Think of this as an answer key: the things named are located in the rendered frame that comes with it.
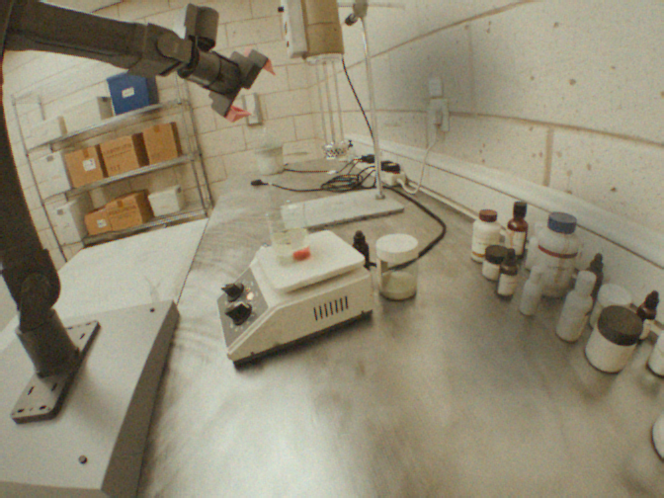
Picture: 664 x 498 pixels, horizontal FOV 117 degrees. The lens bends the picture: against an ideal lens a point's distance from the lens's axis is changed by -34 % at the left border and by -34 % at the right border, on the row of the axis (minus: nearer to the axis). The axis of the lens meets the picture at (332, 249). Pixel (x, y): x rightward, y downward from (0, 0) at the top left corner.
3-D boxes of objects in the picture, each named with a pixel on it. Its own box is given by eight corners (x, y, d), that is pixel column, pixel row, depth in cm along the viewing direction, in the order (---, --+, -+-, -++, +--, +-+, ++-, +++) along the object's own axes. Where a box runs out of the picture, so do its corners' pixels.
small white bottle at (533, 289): (539, 313, 36) (551, 272, 33) (525, 317, 36) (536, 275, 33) (530, 302, 38) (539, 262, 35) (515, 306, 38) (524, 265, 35)
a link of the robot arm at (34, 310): (38, 258, 30) (1, 275, 26) (43, 268, 26) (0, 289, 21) (54, 298, 33) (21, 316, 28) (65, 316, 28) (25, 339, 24)
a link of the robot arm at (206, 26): (201, 30, 46) (142, 9, 36) (230, 12, 41) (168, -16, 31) (195, 86, 48) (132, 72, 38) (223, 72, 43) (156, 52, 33)
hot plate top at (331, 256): (276, 296, 34) (274, 290, 34) (255, 256, 44) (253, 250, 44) (369, 265, 38) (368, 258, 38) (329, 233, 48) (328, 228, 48)
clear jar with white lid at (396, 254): (419, 281, 47) (420, 234, 44) (415, 303, 43) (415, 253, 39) (382, 278, 50) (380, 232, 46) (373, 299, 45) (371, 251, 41)
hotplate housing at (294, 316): (232, 370, 35) (210, 319, 31) (219, 313, 46) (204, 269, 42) (389, 309, 42) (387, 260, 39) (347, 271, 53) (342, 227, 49)
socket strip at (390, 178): (390, 187, 96) (390, 173, 94) (354, 166, 131) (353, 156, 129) (406, 184, 97) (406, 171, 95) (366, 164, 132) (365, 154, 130)
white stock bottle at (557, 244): (526, 274, 44) (538, 207, 39) (562, 277, 42) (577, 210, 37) (531, 295, 39) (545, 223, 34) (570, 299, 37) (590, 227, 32)
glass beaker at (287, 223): (322, 254, 41) (313, 196, 38) (298, 274, 37) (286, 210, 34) (287, 248, 44) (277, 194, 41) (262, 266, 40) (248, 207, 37)
